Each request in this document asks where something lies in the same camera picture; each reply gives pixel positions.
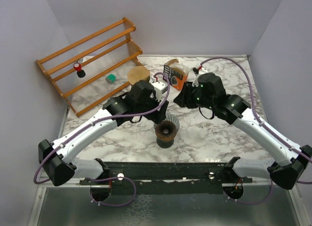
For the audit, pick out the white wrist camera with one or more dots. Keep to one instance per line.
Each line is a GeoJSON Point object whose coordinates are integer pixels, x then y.
{"type": "Point", "coordinates": [159, 87]}
{"type": "Point", "coordinates": [200, 71]}

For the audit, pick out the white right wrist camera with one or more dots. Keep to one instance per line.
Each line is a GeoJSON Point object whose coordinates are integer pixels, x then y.
{"type": "Point", "coordinates": [200, 71]}

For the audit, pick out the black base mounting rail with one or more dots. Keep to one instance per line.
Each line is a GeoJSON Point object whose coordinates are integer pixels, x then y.
{"type": "Point", "coordinates": [126, 178]}

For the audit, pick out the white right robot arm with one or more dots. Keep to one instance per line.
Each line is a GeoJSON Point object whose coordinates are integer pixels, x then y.
{"type": "Point", "coordinates": [289, 159]}

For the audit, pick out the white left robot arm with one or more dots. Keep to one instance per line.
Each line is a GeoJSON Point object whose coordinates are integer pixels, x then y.
{"type": "Point", "coordinates": [58, 158]}

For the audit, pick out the orange coffee filter box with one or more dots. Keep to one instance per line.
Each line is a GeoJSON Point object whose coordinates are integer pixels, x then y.
{"type": "Point", "coordinates": [176, 79]}

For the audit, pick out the round wooden dripper base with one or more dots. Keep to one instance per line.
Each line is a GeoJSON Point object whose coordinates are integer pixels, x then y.
{"type": "Point", "coordinates": [166, 137]}

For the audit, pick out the grey carafe with red lid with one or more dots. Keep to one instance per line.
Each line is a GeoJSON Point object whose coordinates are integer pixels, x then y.
{"type": "Point", "coordinates": [165, 144]}

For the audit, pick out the brown paper coffee filter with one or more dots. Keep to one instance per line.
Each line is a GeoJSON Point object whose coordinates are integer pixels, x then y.
{"type": "Point", "coordinates": [138, 73]}

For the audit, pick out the brown filters in box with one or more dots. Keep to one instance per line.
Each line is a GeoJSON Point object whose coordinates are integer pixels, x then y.
{"type": "Point", "coordinates": [176, 66]}

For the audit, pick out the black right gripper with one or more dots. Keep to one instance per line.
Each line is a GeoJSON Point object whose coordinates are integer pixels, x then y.
{"type": "Point", "coordinates": [184, 98]}

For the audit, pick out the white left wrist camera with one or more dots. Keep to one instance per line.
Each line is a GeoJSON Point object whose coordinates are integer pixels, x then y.
{"type": "Point", "coordinates": [159, 87]}

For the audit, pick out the green small block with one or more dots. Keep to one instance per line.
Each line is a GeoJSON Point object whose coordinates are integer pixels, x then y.
{"type": "Point", "coordinates": [110, 78]}

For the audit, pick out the orange wooden shelf rack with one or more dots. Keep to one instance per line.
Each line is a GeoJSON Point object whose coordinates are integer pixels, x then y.
{"type": "Point", "coordinates": [110, 50]}

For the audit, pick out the red black stamp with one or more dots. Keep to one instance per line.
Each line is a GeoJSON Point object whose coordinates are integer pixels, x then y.
{"type": "Point", "coordinates": [80, 72]}

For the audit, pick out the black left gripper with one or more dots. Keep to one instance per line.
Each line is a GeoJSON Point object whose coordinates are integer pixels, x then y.
{"type": "Point", "coordinates": [158, 116]}

